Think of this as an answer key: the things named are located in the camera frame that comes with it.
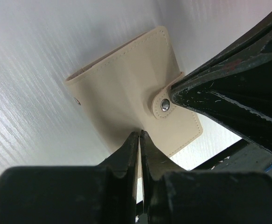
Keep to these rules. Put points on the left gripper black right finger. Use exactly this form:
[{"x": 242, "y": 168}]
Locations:
[{"x": 172, "y": 195}]

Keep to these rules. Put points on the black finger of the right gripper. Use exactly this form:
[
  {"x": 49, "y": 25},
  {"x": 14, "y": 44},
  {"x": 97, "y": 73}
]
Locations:
[{"x": 234, "y": 88}]

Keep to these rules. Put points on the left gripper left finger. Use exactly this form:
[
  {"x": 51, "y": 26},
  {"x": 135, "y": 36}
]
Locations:
[{"x": 101, "y": 194}]

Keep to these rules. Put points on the beige card holder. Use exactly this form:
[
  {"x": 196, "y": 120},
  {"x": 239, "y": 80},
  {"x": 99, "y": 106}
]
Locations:
[{"x": 127, "y": 91}]

